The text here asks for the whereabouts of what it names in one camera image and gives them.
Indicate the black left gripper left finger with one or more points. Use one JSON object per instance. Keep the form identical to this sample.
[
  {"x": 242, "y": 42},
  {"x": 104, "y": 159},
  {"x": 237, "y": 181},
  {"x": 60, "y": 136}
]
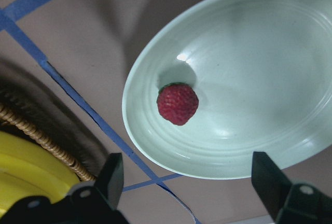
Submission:
[{"x": 110, "y": 179}]

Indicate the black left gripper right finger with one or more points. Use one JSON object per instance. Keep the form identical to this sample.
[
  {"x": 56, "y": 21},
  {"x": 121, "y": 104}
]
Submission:
[{"x": 269, "y": 182}]

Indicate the red strawberry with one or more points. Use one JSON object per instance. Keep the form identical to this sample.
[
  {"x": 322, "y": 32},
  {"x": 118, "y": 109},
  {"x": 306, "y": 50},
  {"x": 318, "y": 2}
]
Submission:
[{"x": 177, "y": 102}]

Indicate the light green plate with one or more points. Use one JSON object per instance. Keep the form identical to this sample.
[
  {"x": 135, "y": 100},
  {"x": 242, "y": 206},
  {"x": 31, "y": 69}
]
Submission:
[{"x": 261, "y": 70}]

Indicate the yellow banana bunch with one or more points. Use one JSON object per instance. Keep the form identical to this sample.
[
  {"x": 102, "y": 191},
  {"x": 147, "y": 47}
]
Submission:
[{"x": 29, "y": 170}]

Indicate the brown wicker basket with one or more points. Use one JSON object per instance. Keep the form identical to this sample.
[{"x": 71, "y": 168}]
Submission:
[{"x": 43, "y": 118}]

